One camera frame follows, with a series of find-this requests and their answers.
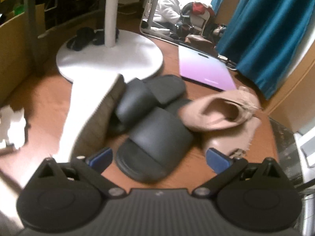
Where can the lower beige lace-up shoe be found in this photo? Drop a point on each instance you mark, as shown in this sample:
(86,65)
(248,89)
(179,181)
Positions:
(233,142)

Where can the person in white jacket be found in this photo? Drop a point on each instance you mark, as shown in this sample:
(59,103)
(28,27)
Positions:
(167,13)

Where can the white stand pole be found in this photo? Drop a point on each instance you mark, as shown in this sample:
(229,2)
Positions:
(111,10)

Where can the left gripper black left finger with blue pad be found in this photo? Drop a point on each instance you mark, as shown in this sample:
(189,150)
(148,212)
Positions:
(89,169)

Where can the leaning mirror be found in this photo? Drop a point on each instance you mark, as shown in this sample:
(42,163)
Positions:
(179,21)

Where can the beige lace-up shoe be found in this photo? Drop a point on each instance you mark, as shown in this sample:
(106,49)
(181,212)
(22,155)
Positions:
(233,142)
(220,111)

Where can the white round stand base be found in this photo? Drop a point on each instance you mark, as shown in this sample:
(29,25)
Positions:
(133,56)

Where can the dark slippers behind stand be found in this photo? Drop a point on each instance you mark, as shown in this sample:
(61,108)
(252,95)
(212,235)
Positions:
(84,37)

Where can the purple white flat scale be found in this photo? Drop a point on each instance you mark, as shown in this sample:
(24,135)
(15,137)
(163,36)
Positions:
(204,69)

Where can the black slide sandal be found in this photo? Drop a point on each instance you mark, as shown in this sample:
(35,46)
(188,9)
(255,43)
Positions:
(156,145)
(141,97)

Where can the teal curtain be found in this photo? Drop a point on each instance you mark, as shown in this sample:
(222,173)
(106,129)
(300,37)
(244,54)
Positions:
(262,38)

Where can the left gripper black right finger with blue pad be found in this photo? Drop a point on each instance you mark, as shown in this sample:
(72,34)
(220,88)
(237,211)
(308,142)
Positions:
(226,170)

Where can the white shoe brown sole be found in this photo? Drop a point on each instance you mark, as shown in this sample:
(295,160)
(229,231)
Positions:
(92,101)

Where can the rear black slide sandal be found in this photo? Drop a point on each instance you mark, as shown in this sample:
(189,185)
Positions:
(141,97)

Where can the front black slide sandal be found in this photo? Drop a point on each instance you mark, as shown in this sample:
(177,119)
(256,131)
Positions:
(156,145)

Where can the upper beige lace-up shoe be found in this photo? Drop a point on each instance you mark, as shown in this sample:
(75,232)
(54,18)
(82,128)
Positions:
(220,111)

